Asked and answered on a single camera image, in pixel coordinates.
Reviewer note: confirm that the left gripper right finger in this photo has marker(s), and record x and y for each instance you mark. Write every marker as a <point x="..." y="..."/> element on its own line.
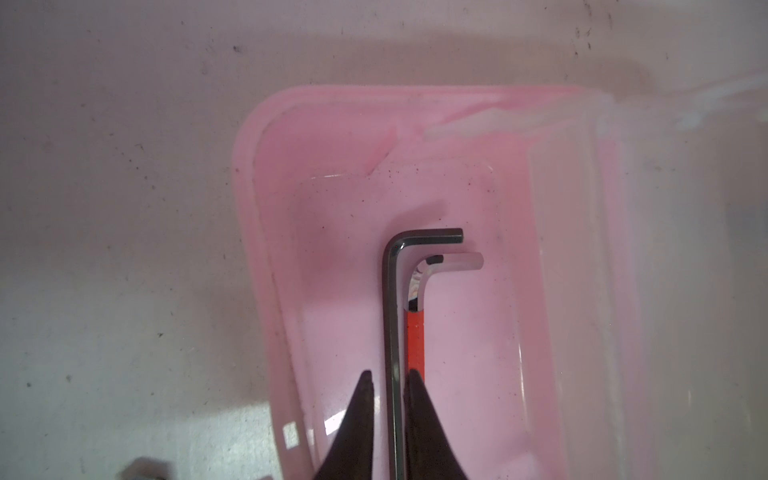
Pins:
<point x="428" y="452"/>

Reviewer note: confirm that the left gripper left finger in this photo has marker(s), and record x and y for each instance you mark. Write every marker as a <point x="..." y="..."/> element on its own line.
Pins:
<point x="351" y="454"/>

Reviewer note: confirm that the red hex key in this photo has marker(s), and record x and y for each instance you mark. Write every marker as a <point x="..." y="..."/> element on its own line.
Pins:
<point x="415" y="299"/>

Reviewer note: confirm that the pink plastic tool box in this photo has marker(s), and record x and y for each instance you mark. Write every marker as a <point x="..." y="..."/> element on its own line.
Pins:
<point x="323" y="178"/>

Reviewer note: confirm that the black hex key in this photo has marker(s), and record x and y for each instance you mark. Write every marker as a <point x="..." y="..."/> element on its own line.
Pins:
<point x="393" y="369"/>

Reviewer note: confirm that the clear tool box lid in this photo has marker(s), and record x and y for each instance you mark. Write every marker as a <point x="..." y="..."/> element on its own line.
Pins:
<point x="672" y="270"/>

